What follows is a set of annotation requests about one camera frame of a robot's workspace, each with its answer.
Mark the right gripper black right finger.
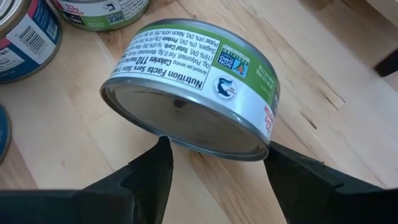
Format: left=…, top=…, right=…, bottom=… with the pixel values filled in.
left=264, top=141, right=386, bottom=224

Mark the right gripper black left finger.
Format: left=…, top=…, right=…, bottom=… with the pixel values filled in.
left=77, top=136, right=174, bottom=224

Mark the blue Wild Planet salmon can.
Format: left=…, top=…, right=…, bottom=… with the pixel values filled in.
left=0, top=0, right=63, bottom=84
left=0, top=103, right=13, bottom=165

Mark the wooden shelf with black frame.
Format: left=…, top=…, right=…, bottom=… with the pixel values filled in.
left=298, top=0, right=398, bottom=78

